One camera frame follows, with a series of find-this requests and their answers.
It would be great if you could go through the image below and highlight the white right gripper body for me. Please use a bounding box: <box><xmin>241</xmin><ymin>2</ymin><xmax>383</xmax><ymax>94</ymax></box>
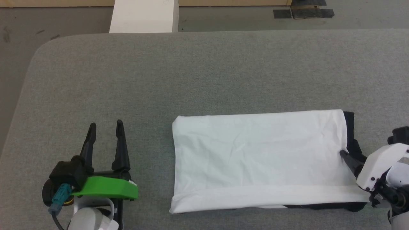
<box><xmin>356</xmin><ymin>143</ymin><xmax>409</xmax><ymax>192</ymax></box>

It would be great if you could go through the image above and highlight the white box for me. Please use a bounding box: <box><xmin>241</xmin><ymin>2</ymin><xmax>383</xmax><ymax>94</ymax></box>
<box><xmin>109</xmin><ymin>0</ymin><xmax>179</xmax><ymax>34</ymax></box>

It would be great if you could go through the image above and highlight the small black floor mat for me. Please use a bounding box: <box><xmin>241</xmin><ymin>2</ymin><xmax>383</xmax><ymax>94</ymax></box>
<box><xmin>273</xmin><ymin>9</ymin><xmax>292</xmax><ymax>19</ymax></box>

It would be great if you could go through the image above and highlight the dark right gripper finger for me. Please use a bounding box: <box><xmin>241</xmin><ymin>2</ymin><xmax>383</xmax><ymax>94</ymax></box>
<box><xmin>340</xmin><ymin>150</ymin><xmax>365</xmax><ymax>178</ymax></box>

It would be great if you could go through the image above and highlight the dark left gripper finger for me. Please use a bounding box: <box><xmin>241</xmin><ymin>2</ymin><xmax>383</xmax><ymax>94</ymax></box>
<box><xmin>80</xmin><ymin>123</ymin><xmax>97</xmax><ymax>167</ymax></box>
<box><xmin>111</xmin><ymin>119</ymin><xmax>131</xmax><ymax>172</ymax></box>

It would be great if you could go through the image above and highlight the white shirt with black sleeves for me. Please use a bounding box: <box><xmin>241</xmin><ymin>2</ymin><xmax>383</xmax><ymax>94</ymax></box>
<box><xmin>169</xmin><ymin>109</ymin><xmax>372</xmax><ymax>214</ymax></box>

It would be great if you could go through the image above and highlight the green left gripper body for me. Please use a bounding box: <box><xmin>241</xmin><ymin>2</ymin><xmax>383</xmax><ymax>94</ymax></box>
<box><xmin>71</xmin><ymin>170</ymin><xmax>139</xmax><ymax>201</ymax></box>

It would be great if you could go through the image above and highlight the left arm teal-plug cable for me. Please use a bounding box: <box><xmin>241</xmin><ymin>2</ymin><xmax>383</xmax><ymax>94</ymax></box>
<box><xmin>48</xmin><ymin>183</ymin><xmax>74</xmax><ymax>230</ymax></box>

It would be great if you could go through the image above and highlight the large black floor mat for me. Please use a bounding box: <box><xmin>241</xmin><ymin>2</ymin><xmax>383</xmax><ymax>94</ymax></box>
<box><xmin>290</xmin><ymin>0</ymin><xmax>335</xmax><ymax>19</ymax></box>

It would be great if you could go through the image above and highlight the lemon print partition screen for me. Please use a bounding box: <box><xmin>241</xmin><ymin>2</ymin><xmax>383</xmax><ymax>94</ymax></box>
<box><xmin>0</xmin><ymin>0</ymin><xmax>292</xmax><ymax>8</ymax></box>

